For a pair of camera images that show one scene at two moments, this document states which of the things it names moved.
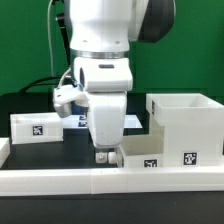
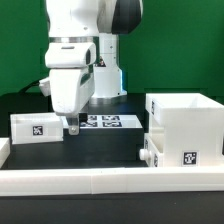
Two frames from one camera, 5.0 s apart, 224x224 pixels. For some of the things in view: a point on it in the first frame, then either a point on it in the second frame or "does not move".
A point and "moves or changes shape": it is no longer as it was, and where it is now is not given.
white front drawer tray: x=142 y=151 moves or changes shape
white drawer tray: x=36 y=128 does not move
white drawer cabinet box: x=193 y=128 does not move
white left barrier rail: x=5 y=148 does not move
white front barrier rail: x=63 y=182 does not move
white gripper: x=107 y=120 → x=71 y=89
